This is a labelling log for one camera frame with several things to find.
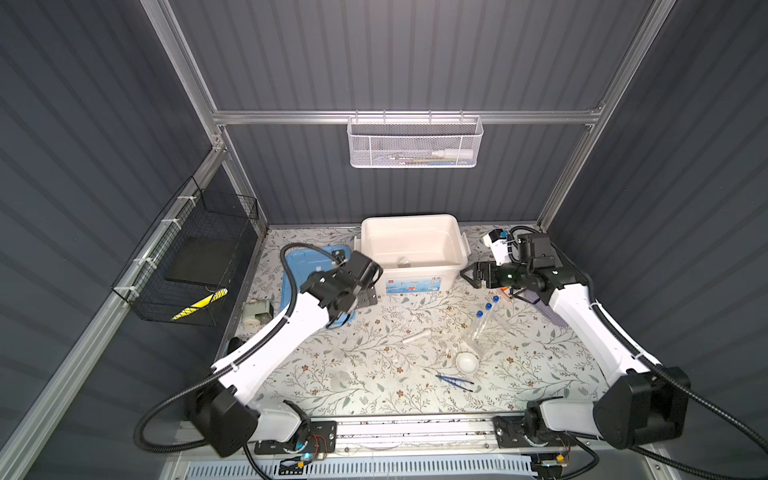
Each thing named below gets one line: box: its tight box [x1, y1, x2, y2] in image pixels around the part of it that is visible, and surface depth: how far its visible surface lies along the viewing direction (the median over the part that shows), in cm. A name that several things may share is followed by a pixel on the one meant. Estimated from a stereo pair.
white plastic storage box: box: [354, 214, 471, 294], surface depth 101 cm
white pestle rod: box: [402, 328, 432, 344], surface depth 93 cm
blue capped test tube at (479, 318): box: [472, 310, 484, 341], surface depth 91 cm
